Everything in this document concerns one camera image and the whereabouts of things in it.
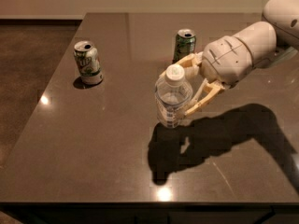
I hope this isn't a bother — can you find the dark green soda can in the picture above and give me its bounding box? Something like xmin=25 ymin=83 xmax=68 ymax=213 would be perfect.
xmin=173 ymin=29 xmax=196 ymax=63

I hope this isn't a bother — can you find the clear plastic bottle blue label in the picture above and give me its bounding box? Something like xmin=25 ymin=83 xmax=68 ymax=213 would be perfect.
xmin=155 ymin=63 xmax=192 ymax=129

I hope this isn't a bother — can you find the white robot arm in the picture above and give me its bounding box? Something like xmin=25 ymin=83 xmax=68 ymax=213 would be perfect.
xmin=155 ymin=0 xmax=299 ymax=122

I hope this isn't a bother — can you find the white green soda can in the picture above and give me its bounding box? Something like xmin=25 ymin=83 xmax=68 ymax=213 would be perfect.
xmin=74 ymin=40 xmax=103 ymax=86

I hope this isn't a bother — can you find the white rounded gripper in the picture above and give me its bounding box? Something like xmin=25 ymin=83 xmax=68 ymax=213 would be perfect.
xmin=159 ymin=35 xmax=255 ymax=118

